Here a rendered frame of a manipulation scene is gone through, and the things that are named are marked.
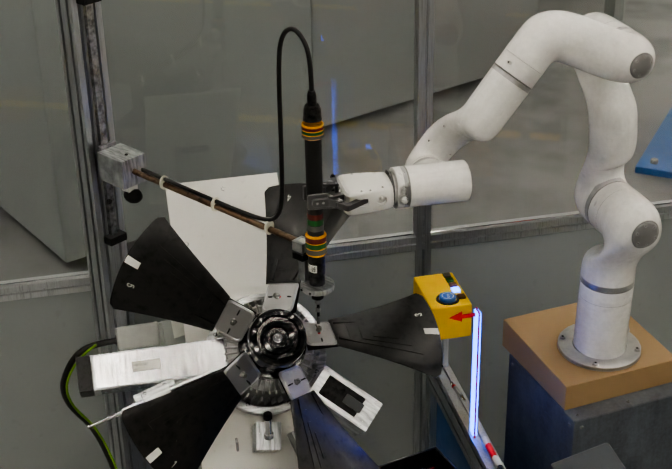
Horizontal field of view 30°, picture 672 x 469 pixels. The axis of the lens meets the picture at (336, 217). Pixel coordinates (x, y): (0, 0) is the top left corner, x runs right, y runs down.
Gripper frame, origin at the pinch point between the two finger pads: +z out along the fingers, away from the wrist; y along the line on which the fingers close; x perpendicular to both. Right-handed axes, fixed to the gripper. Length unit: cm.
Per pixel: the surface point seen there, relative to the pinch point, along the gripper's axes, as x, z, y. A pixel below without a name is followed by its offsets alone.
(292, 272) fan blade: -20.6, 3.8, 7.1
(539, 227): -52, -77, 71
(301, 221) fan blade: -13.1, 0.1, 15.3
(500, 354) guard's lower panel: -92, -68, 70
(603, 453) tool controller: -25, -37, -60
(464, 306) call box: -43, -39, 21
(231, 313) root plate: -26.4, 17.6, 3.3
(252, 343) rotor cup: -28.5, 14.8, -5.8
